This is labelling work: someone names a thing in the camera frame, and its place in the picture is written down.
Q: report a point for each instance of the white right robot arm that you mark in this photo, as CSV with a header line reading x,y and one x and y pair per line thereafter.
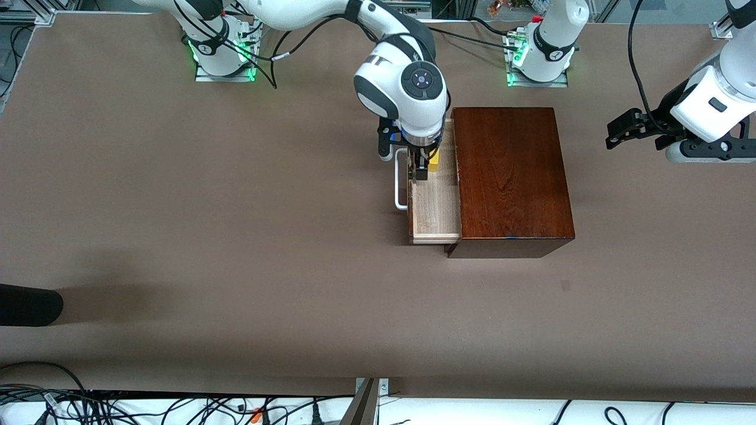
x,y
407,82

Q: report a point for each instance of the yellow block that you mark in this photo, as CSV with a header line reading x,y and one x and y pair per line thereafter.
x,y
434,162

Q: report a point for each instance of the orange connector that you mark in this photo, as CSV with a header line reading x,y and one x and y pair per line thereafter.
x,y
256,415

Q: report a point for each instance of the black cylindrical object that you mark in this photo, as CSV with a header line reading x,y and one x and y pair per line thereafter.
x,y
29,305

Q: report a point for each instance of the dark slanted bar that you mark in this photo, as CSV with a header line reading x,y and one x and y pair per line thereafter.
x,y
361,407

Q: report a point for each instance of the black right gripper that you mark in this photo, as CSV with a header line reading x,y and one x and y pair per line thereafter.
x,y
422,159

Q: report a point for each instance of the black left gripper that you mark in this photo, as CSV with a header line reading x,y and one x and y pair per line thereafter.
x,y
662,126

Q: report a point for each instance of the metal edge bracket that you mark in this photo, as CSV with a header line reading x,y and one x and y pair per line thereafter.
x,y
384,386

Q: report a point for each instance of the dark brown wooden cabinet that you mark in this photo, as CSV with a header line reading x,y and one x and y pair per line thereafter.
x,y
514,177

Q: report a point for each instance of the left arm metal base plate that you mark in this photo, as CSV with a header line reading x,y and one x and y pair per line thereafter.
x,y
514,83

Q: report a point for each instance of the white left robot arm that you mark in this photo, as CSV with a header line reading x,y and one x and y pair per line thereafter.
x,y
717,100

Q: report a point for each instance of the aluminium frame profile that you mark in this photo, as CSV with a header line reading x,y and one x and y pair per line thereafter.
x,y
35,15
723,26

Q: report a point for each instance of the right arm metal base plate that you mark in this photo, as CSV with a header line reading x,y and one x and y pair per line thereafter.
x,y
204,77

